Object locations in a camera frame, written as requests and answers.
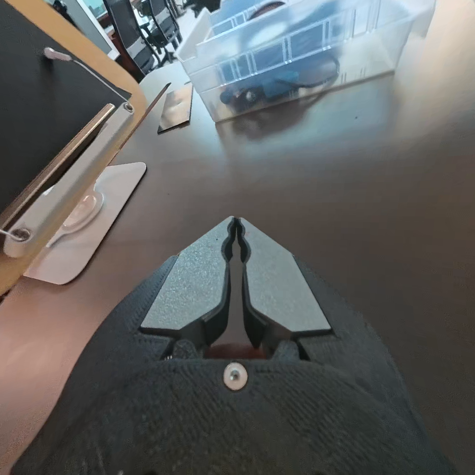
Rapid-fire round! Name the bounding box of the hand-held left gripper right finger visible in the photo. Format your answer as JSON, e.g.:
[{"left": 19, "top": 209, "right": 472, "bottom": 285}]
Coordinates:
[{"left": 237, "top": 217, "right": 332, "bottom": 360}]

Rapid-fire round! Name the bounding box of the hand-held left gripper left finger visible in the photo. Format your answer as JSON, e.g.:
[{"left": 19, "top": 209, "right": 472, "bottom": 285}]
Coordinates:
[{"left": 140, "top": 216, "right": 237, "bottom": 359}]

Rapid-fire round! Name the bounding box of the silver board stand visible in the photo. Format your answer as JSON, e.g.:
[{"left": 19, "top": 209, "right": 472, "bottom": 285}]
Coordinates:
[{"left": 0, "top": 103, "right": 147, "bottom": 286}]

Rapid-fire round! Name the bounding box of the dark flat plate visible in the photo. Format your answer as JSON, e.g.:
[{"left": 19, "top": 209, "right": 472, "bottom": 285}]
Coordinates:
[{"left": 157, "top": 83, "right": 194, "bottom": 135}]

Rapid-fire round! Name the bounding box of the black round device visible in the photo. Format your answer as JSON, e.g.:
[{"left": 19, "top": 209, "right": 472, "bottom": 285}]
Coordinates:
[{"left": 219, "top": 87, "right": 268, "bottom": 111}]

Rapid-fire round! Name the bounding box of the blue device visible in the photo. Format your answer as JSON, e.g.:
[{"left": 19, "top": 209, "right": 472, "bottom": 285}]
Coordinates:
[{"left": 260, "top": 72, "right": 302, "bottom": 101}]

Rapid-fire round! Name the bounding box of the clear plastic storage bin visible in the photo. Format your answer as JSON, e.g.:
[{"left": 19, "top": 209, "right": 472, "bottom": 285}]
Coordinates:
[{"left": 174, "top": 0, "right": 436, "bottom": 123}]

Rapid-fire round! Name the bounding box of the black board with wooden edge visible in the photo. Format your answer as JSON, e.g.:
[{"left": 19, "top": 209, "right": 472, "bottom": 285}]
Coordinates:
[{"left": 0, "top": 0, "right": 149, "bottom": 297}]

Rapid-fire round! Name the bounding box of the black office chair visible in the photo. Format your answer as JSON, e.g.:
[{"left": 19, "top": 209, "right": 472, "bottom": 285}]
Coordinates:
[
  {"left": 103, "top": 0, "right": 149, "bottom": 75},
  {"left": 148, "top": 0, "right": 182, "bottom": 64}
]

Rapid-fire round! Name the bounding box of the white partition panel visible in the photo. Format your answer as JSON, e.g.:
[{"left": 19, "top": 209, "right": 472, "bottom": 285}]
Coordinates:
[{"left": 72, "top": 0, "right": 121, "bottom": 60}]

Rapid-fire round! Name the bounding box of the black cable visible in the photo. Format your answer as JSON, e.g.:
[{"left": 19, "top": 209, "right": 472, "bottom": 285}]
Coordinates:
[{"left": 293, "top": 56, "right": 341, "bottom": 98}]

